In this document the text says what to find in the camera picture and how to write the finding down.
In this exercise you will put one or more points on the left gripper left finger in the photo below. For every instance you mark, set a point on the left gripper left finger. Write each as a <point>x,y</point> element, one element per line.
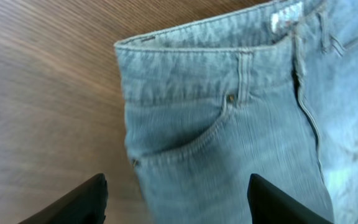
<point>85,204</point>

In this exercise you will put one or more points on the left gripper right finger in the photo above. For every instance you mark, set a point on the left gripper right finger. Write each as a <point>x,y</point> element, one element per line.
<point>270,205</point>

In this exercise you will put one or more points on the light blue denim shorts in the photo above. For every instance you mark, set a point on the light blue denim shorts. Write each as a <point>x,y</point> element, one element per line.
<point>269,90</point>

